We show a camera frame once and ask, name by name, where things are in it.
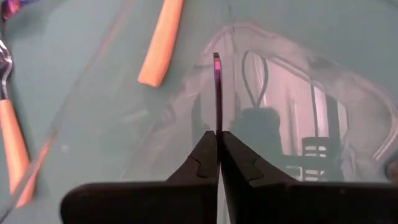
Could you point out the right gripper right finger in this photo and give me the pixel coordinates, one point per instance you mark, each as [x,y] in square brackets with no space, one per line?
[295,202]

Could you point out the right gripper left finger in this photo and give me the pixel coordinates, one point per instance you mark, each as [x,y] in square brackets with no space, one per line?
[140,202]

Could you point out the clear plastic bin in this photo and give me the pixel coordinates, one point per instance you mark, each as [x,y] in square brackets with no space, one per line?
[295,93]

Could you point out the green table mat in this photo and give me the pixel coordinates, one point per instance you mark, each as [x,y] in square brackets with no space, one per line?
[46,46]

